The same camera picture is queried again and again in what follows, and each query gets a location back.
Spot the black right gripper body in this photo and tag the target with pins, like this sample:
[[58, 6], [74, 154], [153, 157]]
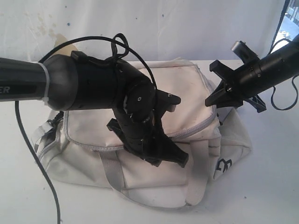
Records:
[[252, 78]]

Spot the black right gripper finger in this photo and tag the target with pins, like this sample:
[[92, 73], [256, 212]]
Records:
[[221, 70], [225, 96]]

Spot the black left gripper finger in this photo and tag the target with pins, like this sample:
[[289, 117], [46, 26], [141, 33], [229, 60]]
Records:
[[169, 151]]

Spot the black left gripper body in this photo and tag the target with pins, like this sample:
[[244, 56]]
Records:
[[133, 123]]

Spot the white fabric backpack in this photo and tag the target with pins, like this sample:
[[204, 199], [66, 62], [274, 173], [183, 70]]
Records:
[[164, 163]]

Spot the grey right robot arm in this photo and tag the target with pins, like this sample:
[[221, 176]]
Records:
[[287, 61]]

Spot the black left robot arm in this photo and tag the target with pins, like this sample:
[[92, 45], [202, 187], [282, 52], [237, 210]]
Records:
[[81, 82]]

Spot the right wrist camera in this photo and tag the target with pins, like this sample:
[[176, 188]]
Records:
[[244, 52]]

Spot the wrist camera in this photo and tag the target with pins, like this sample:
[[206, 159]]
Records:
[[244, 52], [165, 102]]

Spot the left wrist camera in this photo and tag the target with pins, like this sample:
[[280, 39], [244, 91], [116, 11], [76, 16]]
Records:
[[165, 102]]

